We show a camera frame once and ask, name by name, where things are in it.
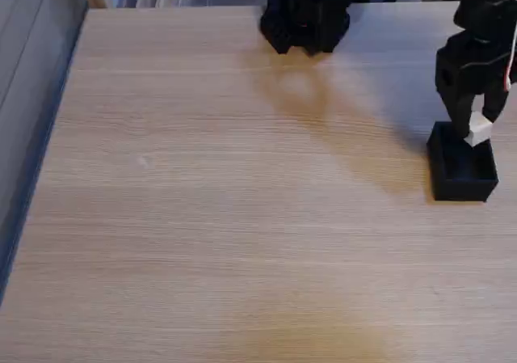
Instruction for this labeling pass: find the white block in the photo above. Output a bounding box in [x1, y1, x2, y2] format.
[463, 111, 494, 146]

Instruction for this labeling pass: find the black open box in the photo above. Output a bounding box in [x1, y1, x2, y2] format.
[427, 120, 500, 202]

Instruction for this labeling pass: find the white and red cable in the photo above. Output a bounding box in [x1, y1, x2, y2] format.
[502, 0, 517, 94]

